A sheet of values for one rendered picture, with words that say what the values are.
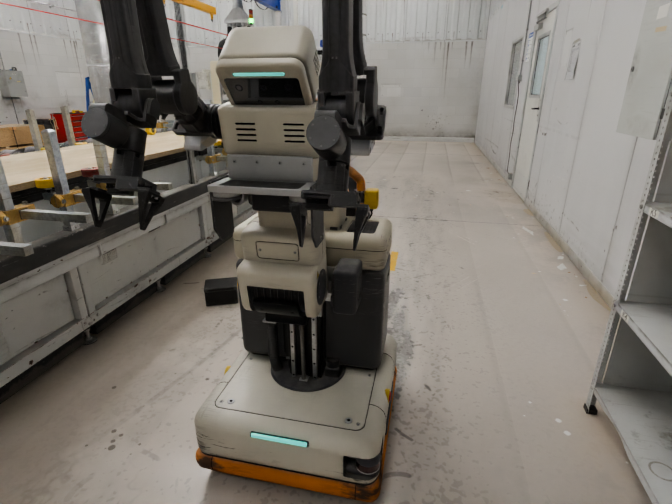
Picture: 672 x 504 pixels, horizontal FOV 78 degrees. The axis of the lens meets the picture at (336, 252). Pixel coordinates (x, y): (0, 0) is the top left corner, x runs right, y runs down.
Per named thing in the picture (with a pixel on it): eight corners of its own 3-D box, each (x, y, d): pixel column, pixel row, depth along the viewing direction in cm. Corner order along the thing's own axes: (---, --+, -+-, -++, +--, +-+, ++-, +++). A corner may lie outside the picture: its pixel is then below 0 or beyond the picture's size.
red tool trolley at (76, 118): (97, 146, 1011) (90, 111, 982) (76, 150, 941) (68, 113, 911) (78, 146, 1015) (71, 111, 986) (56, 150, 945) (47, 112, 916)
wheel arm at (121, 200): (139, 205, 172) (137, 195, 170) (133, 207, 169) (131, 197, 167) (50, 200, 181) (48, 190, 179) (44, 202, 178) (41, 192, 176)
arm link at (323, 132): (365, 106, 78) (320, 106, 79) (356, 76, 66) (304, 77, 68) (360, 169, 77) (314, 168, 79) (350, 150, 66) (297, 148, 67)
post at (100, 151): (120, 221, 202) (100, 117, 185) (115, 223, 199) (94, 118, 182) (114, 220, 203) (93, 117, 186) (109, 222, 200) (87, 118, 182)
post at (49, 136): (82, 243, 180) (55, 128, 163) (75, 246, 177) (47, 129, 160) (75, 243, 181) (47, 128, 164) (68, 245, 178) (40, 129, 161)
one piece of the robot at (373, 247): (267, 344, 190) (254, 159, 160) (386, 360, 179) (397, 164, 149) (235, 392, 159) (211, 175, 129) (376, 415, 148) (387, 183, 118)
